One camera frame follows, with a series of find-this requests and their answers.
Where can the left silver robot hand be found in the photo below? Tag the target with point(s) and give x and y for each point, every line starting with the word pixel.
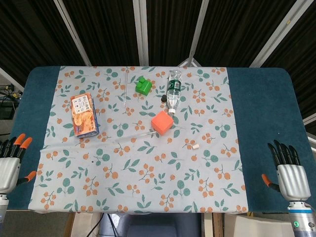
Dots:
pixel 10 172

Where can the clear glass rod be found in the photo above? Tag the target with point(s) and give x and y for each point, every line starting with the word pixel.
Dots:
pixel 135 137

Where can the green toy block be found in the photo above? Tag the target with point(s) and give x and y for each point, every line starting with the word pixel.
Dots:
pixel 143 86

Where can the teal table cover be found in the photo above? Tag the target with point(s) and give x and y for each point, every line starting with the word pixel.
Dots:
pixel 266 111

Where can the small black cap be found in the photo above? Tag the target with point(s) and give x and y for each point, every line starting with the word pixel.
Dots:
pixel 163 98

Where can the floral print tablecloth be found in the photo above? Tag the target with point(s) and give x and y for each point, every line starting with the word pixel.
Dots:
pixel 148 172

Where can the grey partition foot stand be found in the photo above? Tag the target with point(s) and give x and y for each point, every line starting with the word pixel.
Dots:
pixel 188 61

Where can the clear plastic water bottle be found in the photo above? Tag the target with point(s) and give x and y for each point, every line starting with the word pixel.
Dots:
pixel 174 91

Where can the orange foam cube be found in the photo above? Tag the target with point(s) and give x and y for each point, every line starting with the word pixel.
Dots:
pixel 161 123

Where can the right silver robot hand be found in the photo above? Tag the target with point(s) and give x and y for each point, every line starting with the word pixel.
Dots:
pixel 292 180

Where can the thin glass rod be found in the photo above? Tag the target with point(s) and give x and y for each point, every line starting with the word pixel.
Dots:
pixel 126 89

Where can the cream cork stopper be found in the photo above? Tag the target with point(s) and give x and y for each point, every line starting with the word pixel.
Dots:
pixel 195 147

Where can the black folding screen partition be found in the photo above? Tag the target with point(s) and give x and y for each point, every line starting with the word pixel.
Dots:
pixel 108 29

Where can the orange snack box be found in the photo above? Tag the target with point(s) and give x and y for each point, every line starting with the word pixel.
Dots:
pixel 84 116

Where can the blue-grey robot torso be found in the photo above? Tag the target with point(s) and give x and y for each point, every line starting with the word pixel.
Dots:
pixel 153 225

